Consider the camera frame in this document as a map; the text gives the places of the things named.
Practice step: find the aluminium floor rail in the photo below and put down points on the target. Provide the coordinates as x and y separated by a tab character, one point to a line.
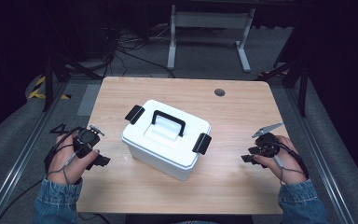
21	158
326	158

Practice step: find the yellow black floor tape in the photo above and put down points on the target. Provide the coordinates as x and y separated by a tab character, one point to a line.
37	91

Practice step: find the person's right hand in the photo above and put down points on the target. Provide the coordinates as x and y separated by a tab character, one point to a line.
287	168

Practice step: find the white metal stand frame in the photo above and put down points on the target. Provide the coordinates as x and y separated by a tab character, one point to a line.
211	20

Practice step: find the person's left hand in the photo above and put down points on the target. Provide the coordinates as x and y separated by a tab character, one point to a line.
70	168

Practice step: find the black box latch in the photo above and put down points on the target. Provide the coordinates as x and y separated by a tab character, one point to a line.
202	143
134	114

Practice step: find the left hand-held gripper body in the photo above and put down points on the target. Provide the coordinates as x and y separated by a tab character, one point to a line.
85	141

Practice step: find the white box lid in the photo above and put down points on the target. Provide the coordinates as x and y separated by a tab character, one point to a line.
195	127

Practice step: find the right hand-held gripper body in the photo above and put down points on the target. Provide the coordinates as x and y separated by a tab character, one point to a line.
267	146

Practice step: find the white plastic storage box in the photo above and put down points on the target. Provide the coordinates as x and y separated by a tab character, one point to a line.
167	161

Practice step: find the black tripod stand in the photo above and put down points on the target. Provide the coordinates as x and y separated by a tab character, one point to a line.
48	81
301	81

